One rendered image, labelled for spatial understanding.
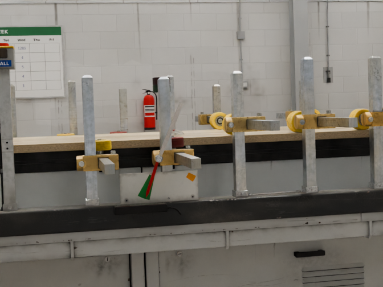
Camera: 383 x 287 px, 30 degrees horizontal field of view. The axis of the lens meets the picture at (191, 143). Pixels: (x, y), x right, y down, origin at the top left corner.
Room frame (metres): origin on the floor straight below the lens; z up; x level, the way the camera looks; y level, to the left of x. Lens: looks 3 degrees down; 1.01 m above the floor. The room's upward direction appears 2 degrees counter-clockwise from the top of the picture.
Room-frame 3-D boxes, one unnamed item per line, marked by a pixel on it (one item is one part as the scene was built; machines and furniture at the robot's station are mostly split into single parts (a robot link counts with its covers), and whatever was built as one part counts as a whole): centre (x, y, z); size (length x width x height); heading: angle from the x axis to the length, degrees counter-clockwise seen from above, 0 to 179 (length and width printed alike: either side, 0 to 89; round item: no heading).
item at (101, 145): (2.46, 0.32, 0.85); 0.08 x 0.08 x 0.11
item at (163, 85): (2.37, 0.09, 0.87); 0.04 x 0.04 x 0.48; 11
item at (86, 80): (2.33, 0.33, 0.89); 0.04 x 0.04 x 0.48; 11
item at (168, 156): (2.38, 0.06, 0.85); 0.14 x 0.06 x 0.05; 101
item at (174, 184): (2.34, 0.11, 0.75); 0.26 x 0.01 x 0.10; 101
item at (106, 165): (2.27, 0.28, 0.84); 0.43 x 0.03 x 0.04; 11
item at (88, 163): (2.33, 0.31, 0.84); 0.14 x 0.06 x 0.05; 101
